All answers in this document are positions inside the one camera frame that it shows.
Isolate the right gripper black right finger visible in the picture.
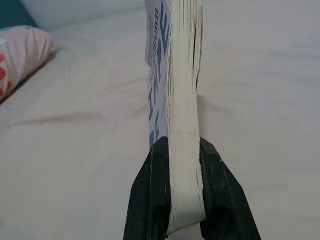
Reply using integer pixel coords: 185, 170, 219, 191
197, 136, 262, 240

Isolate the pink pillow with orange spots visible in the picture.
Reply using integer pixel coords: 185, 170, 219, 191
0, 24, 55, 104

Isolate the cream sheeted bed mattress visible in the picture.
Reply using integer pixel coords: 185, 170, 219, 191
0, 4, 320, 240

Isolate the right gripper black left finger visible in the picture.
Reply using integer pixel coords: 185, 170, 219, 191
122, 136, 174, 240

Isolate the white book with blue letters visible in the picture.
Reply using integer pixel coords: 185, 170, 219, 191
144, 0, 209, 237

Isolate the teal upholstered headboard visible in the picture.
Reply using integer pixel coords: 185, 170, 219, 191
0, 0, 40, 30

